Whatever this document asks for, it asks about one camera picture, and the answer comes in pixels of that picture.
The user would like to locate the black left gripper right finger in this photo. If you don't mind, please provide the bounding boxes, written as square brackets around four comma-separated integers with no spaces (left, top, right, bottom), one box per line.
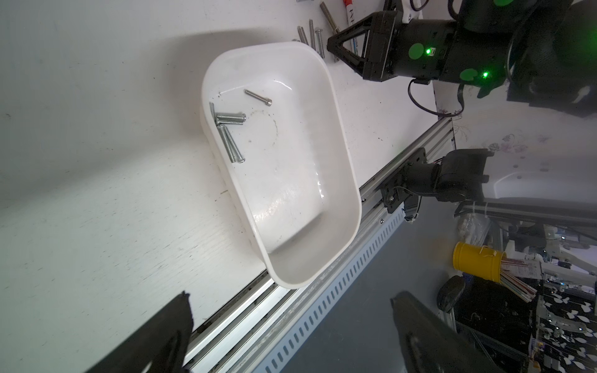
[391,292,501,372]

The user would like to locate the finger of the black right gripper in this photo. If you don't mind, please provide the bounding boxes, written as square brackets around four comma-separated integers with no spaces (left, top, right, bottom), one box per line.
[326,12,379,49]
[327,44,368,77]

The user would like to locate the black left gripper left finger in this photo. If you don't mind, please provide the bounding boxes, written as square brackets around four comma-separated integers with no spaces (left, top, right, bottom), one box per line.
[88,292,194,372]

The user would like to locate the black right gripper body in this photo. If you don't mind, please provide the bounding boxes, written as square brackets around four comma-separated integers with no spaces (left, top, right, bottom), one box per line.
[362,11,401,82]

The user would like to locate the long brass screw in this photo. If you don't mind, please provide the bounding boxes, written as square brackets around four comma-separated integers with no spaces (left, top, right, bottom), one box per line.
[320,1,340,34]

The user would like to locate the thick threaded silver screw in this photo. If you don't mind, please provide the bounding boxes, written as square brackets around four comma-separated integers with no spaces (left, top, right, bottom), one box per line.
[314,28,325,59]

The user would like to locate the thin long silver screw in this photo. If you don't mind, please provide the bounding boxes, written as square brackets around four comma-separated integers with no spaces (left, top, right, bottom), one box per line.
[309,19,316,50]

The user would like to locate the white plastic storage box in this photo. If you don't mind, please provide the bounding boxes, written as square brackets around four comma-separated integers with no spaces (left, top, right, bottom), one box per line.
[201,42,362,269]

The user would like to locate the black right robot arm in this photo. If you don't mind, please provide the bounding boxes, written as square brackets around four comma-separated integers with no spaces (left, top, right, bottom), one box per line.
[326,1,596,117]

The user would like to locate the silver screw in box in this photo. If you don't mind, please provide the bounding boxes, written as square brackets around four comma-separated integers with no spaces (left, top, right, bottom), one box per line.
[244,90,273,107]

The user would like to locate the pile of silver screws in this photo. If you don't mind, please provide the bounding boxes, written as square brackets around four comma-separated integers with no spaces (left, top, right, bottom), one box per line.
[208,102,247,163]

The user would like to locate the red marker pen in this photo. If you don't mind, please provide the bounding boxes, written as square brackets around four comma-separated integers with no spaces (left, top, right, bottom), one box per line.
[343,0,359,54]

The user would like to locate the yellow cylinder container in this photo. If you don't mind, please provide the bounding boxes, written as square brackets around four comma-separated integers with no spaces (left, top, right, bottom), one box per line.
[452,242,506,284]

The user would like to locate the aluminium front rail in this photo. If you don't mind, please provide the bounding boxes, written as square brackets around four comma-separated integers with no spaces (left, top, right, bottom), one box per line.
[183,119,455,372]

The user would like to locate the white ribbed cable duct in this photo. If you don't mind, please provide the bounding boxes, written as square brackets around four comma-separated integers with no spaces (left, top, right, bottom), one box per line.
[238,207,405,372]

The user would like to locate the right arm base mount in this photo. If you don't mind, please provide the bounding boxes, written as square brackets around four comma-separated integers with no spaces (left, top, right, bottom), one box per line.
[379,148,494,220]

